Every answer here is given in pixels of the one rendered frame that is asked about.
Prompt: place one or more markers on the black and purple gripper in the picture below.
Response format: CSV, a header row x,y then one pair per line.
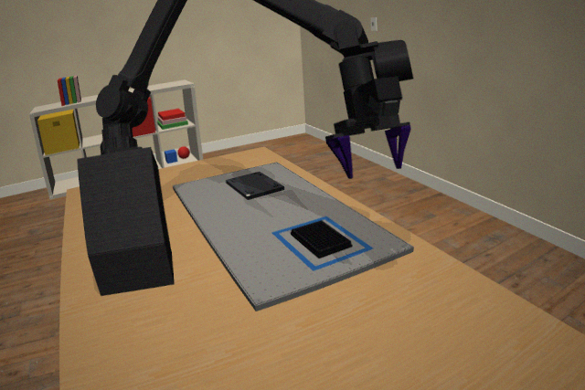
x,y
341,147

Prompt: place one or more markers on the blue rectangular tape outline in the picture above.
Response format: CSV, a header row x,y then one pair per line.
x,y
305,260

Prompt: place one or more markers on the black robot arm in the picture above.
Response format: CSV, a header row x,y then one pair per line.
x,y
118,105

